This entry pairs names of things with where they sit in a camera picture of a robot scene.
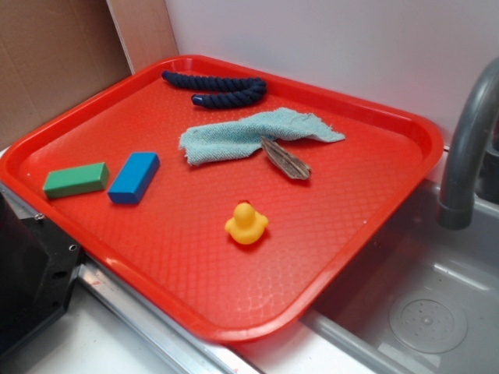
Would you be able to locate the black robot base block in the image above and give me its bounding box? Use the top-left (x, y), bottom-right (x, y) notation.
top-left (1, 197), bottom-right (83, 358)

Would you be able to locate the yellow rubber duck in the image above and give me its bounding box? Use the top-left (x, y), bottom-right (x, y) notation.
top-left (225, 202), bottom-right (269, 245)

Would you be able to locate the red plastic tray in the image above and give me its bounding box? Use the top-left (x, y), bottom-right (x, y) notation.
top-left (1, 55), bottom-right (444, 343)

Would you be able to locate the brown wood piece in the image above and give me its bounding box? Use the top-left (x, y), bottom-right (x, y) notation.
top-left (260, 136), bottom-right (311, 181)

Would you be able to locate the light blue towel cloth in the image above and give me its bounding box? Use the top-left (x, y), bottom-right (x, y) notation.
top-left (179, 108), bottom-right (346, 166)

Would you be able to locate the blue wooden block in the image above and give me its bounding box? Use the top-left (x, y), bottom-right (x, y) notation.
top-left (108, 152), bottom-right (160, 205)

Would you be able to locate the green wooden block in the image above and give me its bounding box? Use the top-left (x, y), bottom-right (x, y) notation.
top-left (43, 163), bottom-right (110, 199)

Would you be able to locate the grey curved faucet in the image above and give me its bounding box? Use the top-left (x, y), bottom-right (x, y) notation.
top-left (437, 58), bottom-right (498, 230)

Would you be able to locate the grey plastic sink basin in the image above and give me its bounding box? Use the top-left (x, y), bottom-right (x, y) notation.
top-left (303, 181), bottom-right (498, 373)

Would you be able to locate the brown cardboard panel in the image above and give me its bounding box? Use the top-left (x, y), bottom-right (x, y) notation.
top-left (1, 1), bottom-right (178, 149)

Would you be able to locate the dark blue twisted rope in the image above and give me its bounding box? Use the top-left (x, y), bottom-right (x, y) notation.
top-left (161, 70), bottom-right (268, 110)

